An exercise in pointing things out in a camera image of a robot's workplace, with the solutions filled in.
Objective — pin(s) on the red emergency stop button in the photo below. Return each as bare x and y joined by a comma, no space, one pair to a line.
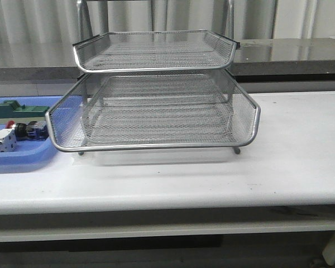
34,130

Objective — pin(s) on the white circuit breaker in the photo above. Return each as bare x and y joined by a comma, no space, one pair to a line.
8,140

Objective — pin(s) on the silver rack frame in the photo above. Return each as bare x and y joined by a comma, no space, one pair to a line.
85,27

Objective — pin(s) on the blue plastic tray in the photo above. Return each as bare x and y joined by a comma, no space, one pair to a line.
28,155

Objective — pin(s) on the mesh tray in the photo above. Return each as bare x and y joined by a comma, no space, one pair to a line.
109,125
116,52
152,89

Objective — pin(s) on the grey stone counter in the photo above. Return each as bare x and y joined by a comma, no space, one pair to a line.
260,66

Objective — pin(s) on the green electrical component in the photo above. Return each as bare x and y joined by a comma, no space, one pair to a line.
11,110

